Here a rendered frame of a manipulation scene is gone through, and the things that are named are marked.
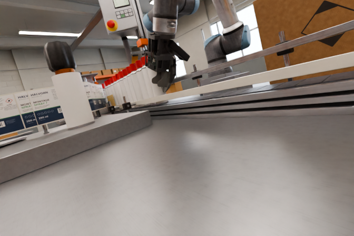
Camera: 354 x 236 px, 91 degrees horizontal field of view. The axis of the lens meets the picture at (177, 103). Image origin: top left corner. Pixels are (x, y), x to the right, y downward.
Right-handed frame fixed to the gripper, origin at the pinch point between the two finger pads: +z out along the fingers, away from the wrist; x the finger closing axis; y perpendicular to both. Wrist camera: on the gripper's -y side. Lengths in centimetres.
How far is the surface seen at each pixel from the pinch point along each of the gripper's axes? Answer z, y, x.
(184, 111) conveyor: -0.1, 6.0, 16.5
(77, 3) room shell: -23, -106, -510
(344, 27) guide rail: -27, -2, 42
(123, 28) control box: -16.2, -5.3, -44.4
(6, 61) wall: 179, 78, -785
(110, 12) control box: -23, -2, -51
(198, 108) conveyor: -3.6, 6.0, 21.9
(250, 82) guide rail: -14.9, 4.6, 32.9
